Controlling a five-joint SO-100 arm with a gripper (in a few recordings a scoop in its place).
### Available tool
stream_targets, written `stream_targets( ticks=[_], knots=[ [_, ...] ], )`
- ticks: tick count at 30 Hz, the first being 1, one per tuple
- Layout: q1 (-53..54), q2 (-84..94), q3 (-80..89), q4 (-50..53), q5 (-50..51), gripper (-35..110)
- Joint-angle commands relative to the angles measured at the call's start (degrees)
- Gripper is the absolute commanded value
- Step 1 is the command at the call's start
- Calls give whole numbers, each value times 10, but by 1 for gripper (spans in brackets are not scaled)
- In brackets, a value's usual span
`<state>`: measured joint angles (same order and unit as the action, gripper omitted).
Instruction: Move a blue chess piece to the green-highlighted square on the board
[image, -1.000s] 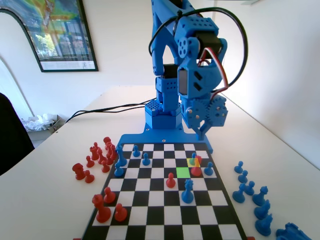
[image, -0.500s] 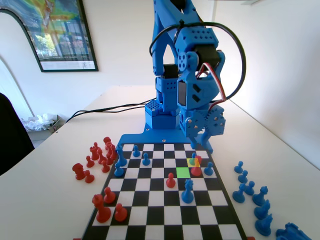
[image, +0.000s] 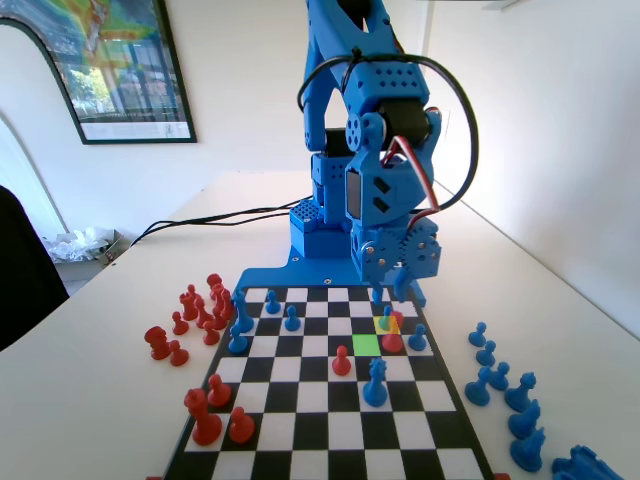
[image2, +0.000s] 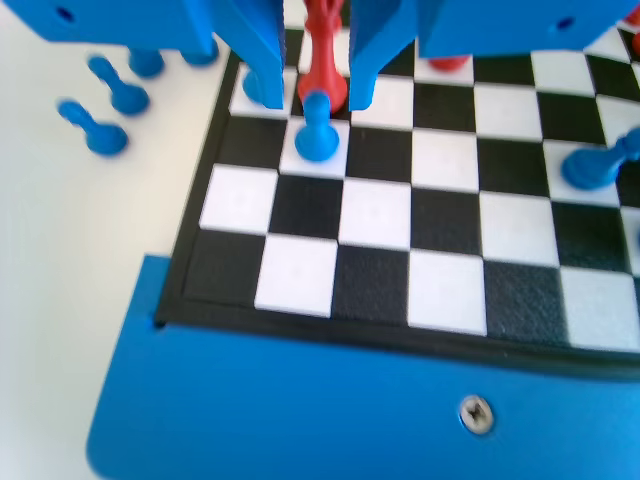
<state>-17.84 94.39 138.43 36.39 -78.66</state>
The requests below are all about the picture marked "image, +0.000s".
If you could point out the red bishop chess piece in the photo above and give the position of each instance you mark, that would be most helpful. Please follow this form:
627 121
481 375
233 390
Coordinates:
202 315
219 317

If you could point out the black framed map poster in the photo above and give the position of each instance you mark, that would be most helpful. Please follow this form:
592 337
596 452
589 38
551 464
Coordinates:
125 75

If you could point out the blue rook chess piece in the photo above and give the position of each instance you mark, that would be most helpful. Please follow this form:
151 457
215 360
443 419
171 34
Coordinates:
585 465

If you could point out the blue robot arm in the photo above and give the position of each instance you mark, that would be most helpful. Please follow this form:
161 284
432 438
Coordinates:
320 245

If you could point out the cardboard box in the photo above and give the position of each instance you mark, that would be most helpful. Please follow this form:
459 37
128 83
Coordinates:
114 242

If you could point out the blue bishop chess piece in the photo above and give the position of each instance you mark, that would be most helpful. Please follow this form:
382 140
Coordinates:
242 315

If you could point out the blue plastic block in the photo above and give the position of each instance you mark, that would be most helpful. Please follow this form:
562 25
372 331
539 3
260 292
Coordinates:
300 277

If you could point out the blue knight chess piece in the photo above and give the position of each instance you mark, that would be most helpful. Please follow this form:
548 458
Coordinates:
528 452
525 424

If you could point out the blue pawn chess piece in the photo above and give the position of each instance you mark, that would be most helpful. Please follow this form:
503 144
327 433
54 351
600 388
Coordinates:
386 322
486 356
477 336
291 324
479 390
499 379
416 340
271 305
238 344

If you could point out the blue king chess piece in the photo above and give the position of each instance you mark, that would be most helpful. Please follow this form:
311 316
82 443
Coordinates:
521 397

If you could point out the red board corner bracket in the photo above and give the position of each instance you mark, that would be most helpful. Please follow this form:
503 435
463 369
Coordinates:
153 477
501 476

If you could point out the black and white chessboard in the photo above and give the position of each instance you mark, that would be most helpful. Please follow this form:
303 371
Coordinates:
310 400

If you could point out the white arched panel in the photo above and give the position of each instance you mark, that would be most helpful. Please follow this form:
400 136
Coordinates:
15 65

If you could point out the red queen chess piece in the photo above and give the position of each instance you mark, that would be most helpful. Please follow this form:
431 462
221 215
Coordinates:
392 342

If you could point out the crumpled clear plastic wrap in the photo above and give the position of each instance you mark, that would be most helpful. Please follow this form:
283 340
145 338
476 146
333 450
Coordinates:
75 245

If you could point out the red king chess piece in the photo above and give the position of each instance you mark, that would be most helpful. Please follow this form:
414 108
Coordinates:
204 425

